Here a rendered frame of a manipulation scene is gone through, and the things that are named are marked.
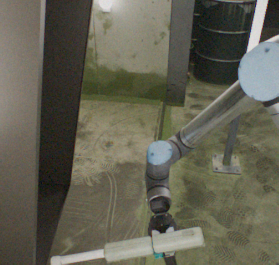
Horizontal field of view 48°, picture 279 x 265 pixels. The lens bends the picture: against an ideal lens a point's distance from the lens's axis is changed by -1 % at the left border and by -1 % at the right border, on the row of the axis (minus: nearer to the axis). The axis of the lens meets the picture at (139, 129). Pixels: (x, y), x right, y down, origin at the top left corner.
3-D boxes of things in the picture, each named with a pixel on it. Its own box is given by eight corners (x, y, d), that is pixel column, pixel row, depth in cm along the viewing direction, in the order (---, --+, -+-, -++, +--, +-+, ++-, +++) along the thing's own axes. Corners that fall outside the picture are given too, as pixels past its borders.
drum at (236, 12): (187, 67, 378) (194, -11, 328) (232, 65, 384) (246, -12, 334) (200, 89, 331) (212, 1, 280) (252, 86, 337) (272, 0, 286)
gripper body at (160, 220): (177, 239, 107) (172, 211, 117) (173, 224, 102) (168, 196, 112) (155, 243, 108) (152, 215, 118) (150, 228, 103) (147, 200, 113)
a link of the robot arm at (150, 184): (144, 162, 125) (143, 180, 131) (146, 185, 115) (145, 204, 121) (167, 162, 125) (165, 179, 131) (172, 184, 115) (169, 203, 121)
